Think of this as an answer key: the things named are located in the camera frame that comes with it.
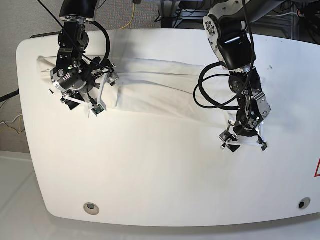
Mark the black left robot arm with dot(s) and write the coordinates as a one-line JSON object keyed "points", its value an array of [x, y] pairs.
{"points": [[229, 32]]}

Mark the white printed T-shirt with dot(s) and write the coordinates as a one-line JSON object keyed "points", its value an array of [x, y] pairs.
{"points": [[154, 102]]}

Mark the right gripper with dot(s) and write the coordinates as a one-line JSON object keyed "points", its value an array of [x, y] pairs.
{"points": [[75, 81]]}

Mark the table grommet hole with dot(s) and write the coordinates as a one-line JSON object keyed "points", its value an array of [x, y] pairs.
{"points": [[91, 208], [304, 203]]}

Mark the left table grommet hole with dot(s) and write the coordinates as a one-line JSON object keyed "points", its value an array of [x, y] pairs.
{"points": [[91, 208]]}

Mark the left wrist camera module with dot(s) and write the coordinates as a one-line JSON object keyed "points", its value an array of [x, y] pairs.
{"points": [[264, 146]]}

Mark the black metal stand base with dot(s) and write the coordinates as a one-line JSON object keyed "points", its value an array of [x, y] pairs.
{"points": [[171, 13]]}

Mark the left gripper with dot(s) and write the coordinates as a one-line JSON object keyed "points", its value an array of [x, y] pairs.
{"points": [[249, 117]]}

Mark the right table grommet hole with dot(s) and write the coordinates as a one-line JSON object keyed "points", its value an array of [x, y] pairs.
{"points": [[304, 203]]}

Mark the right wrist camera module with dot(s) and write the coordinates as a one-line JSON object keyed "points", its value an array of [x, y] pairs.
{"points": [[97, 109]]}

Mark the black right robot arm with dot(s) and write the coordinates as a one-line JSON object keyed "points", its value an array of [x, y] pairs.
{"points": [[73, 41]]}

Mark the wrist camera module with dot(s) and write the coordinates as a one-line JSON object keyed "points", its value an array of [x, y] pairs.
{"points": [[264, 146], [97, 109]]}

